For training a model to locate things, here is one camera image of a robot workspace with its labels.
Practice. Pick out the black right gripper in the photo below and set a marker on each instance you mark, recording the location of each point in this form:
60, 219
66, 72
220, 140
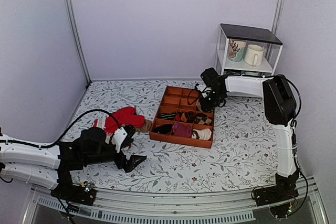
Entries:
207, 106

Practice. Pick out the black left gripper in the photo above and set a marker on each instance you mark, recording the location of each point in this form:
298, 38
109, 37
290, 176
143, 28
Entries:
130, 165

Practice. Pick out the orange wooden divider box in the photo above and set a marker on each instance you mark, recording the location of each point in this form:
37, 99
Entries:
176, 99

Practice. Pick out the striped beige knitted sock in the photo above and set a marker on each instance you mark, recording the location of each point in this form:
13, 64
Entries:
198, 106

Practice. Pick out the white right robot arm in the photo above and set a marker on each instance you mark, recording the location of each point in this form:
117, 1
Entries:
280, 107

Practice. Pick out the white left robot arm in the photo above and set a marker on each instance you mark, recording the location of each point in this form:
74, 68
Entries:
50, 165

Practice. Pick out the dark brown socks in box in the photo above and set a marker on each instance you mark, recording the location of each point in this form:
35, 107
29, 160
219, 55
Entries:
194, 118

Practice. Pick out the white brown socks in box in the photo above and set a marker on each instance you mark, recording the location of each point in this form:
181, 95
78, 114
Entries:
204, 134

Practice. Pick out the black striped socks in box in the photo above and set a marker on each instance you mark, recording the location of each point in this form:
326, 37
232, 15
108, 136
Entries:
163, 123

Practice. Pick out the purple socks in box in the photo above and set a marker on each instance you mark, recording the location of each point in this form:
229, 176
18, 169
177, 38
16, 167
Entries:
181, 130

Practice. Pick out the black tumbler cup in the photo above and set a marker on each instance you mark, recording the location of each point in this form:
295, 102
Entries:
232, 72

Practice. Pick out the pale green tumbler cup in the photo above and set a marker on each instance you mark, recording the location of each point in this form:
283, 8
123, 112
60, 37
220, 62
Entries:
251, 73

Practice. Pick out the brown sock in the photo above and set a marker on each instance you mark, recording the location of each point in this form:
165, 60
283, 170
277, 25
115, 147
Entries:
145, 128

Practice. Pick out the red sock pile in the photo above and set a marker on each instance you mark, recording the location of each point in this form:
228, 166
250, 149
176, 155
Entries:
126, 116

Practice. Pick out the white shelf black top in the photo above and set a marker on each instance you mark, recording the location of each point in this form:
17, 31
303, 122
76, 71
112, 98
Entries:
257, 36

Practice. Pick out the floral patterned mug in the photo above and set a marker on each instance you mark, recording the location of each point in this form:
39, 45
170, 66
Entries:
236, 50

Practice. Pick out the white ceramic mug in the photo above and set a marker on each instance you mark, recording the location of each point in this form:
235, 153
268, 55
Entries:
254, 55

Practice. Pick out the floral patterned table cloth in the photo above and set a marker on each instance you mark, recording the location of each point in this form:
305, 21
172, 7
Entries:
243, 153

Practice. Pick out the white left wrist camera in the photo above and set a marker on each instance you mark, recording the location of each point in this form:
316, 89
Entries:
118, 138

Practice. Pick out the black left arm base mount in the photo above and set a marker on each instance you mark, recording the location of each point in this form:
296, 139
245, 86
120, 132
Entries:
84, 193

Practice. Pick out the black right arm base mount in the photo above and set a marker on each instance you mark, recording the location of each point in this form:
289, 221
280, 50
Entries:
284, 189

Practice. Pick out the right aluminium corner post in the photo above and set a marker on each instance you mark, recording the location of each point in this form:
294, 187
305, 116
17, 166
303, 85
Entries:
277, 16

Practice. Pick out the aluminium corner post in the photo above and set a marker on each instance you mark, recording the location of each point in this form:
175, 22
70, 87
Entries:
77, 42
277, 16

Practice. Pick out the left aluminium corner post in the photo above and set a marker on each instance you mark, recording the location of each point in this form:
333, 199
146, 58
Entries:
77, 42

